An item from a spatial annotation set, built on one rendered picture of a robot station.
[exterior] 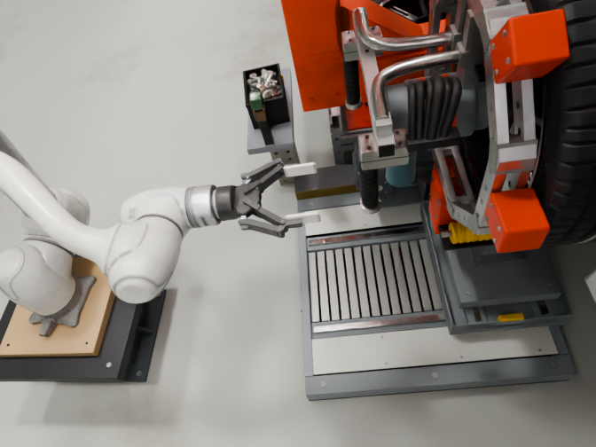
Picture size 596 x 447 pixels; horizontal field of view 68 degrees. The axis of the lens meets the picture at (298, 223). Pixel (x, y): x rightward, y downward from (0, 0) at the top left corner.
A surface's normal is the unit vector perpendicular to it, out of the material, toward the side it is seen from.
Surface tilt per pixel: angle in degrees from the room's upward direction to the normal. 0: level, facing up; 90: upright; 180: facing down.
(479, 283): 0
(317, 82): 90
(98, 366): 0
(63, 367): 0
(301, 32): 90
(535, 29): 35
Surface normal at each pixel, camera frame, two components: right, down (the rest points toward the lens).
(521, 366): -0.17, -0.55
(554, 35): -0.11, 0.01
